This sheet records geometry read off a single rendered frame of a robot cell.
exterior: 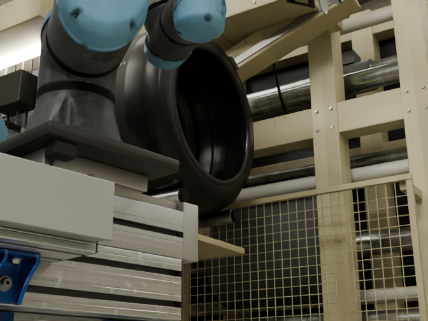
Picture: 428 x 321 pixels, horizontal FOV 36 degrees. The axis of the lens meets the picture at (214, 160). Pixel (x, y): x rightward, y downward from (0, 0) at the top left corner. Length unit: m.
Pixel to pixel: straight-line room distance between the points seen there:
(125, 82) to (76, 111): 0.94
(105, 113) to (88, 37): 0.14
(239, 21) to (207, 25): 1.46
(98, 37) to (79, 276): 0.31
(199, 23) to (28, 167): 0.36
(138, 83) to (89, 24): 0.99
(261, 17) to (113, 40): 1.55
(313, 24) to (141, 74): 0.78
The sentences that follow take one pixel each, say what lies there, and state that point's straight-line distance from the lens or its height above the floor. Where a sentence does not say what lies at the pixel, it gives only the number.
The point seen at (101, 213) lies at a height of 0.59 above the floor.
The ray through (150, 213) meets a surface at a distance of 0.96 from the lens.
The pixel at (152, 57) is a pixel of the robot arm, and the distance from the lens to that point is 1.10.
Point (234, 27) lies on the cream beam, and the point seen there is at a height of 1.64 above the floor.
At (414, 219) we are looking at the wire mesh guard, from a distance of 2.01.
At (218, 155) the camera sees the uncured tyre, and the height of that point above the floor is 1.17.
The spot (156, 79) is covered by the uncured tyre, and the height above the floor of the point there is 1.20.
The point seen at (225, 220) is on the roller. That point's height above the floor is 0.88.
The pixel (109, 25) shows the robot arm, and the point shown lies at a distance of 0.85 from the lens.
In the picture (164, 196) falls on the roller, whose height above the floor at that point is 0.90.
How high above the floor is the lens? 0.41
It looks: 19 degrees up
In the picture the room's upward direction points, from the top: straight up
